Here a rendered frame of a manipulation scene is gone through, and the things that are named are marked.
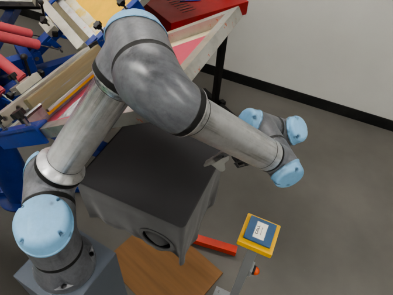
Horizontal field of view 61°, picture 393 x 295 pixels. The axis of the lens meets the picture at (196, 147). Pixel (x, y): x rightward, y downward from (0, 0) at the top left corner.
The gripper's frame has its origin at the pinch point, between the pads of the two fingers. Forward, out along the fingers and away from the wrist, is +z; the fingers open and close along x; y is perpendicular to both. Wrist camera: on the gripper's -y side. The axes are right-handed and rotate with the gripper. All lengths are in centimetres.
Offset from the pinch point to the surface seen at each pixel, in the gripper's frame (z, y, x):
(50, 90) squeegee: 32, -51, -17
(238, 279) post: 33, 62, -7
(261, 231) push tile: 0.1, 34.3, -5.0
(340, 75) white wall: 51, 62, 208
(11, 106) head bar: 52, -56, -24
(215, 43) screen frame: -21.2, -28.7, 7.9
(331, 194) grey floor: 58, 116, 114
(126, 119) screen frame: -15.0, -27.8, -28.1
